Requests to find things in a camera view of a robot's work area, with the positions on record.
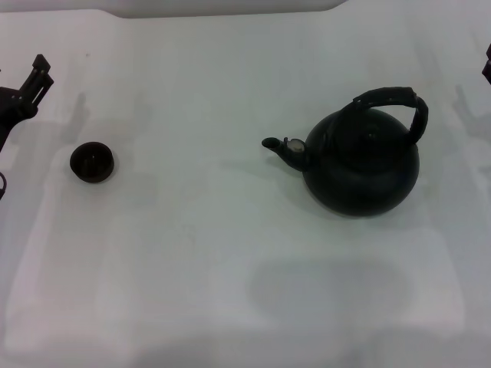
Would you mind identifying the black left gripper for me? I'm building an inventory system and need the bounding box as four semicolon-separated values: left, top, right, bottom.
0;54;54;153

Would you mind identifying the small black teacup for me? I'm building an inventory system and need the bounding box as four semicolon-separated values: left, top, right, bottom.
69;141;116;183

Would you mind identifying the black round teapot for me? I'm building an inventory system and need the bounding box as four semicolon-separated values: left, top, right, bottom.
261;87;429;219

